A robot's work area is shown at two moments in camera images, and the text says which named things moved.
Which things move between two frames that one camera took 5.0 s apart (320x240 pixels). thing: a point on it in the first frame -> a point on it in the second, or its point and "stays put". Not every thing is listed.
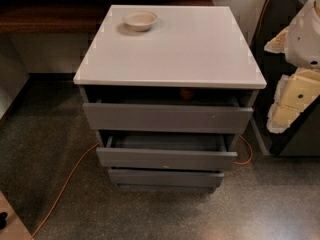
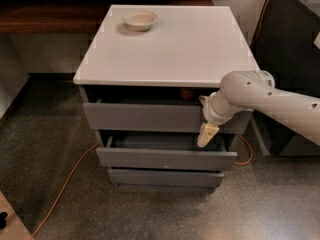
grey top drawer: (223, 115) stays put
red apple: (187, 94) stays put
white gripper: (304, 45) -> (209, 112)
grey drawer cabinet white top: (169, 89) stays put
